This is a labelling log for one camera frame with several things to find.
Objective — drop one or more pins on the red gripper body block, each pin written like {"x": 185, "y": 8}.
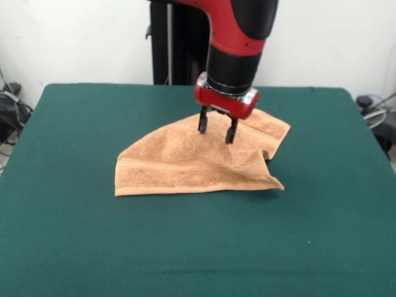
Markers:
{"x": 226, "y": 103}

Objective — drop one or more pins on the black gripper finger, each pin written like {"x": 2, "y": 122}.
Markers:
{"x": 203, "y": 122}
{"x": 230, "y": 131}

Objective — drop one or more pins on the orange terry towel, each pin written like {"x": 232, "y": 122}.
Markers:
{"x": 173, "y": 161}

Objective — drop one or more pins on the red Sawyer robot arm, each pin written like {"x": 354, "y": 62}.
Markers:
{"x": 238, "y": 46}

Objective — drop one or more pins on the black equipment block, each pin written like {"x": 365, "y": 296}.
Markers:
{"x": 385, "y": 130}

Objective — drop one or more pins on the dark green table cloth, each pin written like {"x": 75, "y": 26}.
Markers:
{"x": 77, "y": 232}

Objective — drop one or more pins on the black robot pedestal frame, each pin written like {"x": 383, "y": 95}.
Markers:
{"x": 176, "y": 46}

